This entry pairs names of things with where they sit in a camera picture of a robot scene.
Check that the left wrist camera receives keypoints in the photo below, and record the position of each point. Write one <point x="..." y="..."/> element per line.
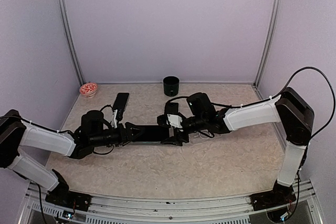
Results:
<point x="117" y="116"/>

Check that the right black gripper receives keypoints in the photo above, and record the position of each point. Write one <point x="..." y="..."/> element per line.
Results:
<point x="175" y="140"/>

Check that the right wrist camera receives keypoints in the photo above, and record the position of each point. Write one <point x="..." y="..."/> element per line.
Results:
<point x="170" y="120"/>

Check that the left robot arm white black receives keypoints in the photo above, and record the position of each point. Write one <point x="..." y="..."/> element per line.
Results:
<point x="17" y="132"/>

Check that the front aluminium rail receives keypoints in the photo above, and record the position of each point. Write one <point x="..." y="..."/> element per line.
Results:
<point x="113" y="209"/>

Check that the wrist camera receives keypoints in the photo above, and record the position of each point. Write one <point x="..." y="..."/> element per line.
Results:
<point x="117" y="116"/>
<point x="170" y="120"/>

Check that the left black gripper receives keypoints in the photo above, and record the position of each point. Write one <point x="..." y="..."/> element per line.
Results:
<point x="124" y="139"/>

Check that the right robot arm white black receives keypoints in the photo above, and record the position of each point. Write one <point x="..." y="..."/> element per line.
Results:
<point x="287" y="108"/>

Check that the black phone top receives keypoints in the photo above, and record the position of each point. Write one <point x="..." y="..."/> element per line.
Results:
<point x="171" y="108"/>

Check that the black phone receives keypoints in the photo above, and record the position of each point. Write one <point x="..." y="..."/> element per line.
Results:
<point x="120" y="103"/>
<point x="154" y="134"/>
<point x="171" y="108"/>

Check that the clear phone case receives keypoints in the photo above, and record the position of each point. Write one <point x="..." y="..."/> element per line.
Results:
<point x="201" y="137"/>

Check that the dark green mug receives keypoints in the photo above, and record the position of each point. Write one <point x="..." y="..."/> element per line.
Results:
<point x="171" y="86"/>

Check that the left aluminium frame post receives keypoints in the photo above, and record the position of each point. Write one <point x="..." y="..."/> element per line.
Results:
<point x="70" y="41"/>

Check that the red white patterned bowl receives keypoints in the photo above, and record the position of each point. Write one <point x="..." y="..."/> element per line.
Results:
<point x="88" y="90"/>

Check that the aluminium frame post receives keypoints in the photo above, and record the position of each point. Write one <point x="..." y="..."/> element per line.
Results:
<point x="268" y="41"/>
<point x="70" y="41"/>

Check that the black phone bottom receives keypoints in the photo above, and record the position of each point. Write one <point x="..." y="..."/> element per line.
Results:
<point x="154" y="134"/>

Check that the right aluminium frame post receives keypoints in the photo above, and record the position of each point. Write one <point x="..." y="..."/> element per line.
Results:
<point x="268" y="41"/>

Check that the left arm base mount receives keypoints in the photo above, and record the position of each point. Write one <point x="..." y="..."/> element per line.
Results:
<point x="70" y="199"/>

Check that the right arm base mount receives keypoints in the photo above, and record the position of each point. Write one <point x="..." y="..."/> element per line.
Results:
<point x="269" y="199"/>

